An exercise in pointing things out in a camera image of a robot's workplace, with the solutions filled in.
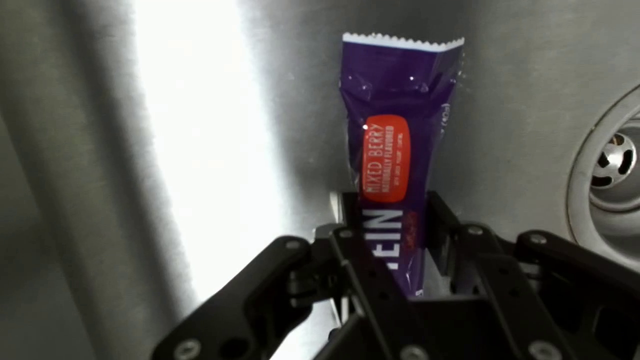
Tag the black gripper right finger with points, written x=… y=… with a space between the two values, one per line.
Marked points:
x=552 y=301

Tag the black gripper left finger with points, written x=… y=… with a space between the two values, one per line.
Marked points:
x=253 y=301

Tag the stainless steel double sink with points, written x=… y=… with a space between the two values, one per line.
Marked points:
x=200 y=133

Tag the purple chocolate bar wrapper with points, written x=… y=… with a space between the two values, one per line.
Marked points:
x=392 y=100

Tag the metal sink drain strainer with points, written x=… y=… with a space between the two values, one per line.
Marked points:
x=616 y=160

